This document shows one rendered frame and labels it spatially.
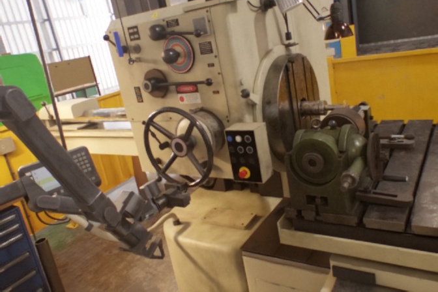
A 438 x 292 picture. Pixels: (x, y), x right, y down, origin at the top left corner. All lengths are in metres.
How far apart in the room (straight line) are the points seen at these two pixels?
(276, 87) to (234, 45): 0.28
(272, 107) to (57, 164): 1.01
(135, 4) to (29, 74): 3.01
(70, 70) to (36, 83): 4.58
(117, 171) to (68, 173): 3.77
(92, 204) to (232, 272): 1.32
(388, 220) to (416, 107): 2.55
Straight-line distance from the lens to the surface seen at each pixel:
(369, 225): 1.50
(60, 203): 1.40
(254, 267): 2.11
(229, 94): 1.66
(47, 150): 0.97
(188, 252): 2.35
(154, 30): 1.76
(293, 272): 1.99
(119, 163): 4.76
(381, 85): 3.92
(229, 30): 1.61
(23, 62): 5.64
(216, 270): 2.28
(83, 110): 3.04
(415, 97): 3.91
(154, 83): 1.84
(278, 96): 1.70
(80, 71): 10.34
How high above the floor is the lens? 1.76
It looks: 15 degrees down
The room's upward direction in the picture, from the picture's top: 11 degrees counter-clockwise
